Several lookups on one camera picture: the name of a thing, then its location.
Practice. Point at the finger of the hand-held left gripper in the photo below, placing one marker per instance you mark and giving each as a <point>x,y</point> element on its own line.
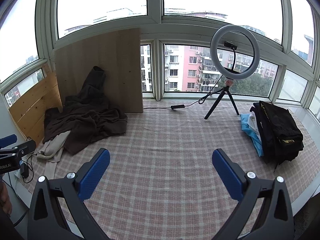
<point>7,140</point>
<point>25,147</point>

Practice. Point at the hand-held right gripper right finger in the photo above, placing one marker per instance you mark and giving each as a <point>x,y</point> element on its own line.
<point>227,177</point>

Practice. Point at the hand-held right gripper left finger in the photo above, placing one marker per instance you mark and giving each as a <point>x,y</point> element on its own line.
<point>95,175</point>

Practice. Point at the brown fleece garment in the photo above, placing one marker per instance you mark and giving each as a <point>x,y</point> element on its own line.
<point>87,120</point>

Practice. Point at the person's left hand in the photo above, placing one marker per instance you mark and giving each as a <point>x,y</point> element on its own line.
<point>5,197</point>

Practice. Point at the dark grey power adapter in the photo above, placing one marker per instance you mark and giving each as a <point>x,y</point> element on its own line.
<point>24,171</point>

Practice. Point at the cream ribbed sweater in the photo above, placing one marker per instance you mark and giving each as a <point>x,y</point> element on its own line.
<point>53,145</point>

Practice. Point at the knotty pine wood panel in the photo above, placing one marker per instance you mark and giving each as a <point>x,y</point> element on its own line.
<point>35,105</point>

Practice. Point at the light blue folded garment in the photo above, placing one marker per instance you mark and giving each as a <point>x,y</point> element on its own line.
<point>256,142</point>

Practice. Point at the white folded garment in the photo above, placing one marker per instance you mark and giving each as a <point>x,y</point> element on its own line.
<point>253,125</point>

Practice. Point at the black pants with gold print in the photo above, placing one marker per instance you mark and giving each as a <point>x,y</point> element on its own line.
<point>280,130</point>

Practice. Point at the pink plaid blanket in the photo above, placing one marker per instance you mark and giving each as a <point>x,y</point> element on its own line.
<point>160,142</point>

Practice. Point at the navy folded garment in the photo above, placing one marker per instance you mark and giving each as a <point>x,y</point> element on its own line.
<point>255,110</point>

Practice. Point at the black mini tripod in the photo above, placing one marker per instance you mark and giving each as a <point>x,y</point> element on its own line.
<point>225,89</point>

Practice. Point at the light plywood board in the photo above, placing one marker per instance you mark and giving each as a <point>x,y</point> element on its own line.
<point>120,62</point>

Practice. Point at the black gooseneck phone holder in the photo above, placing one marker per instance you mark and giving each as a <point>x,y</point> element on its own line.
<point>230,45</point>

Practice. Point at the white window frame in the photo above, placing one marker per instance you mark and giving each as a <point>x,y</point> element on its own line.
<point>155,5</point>

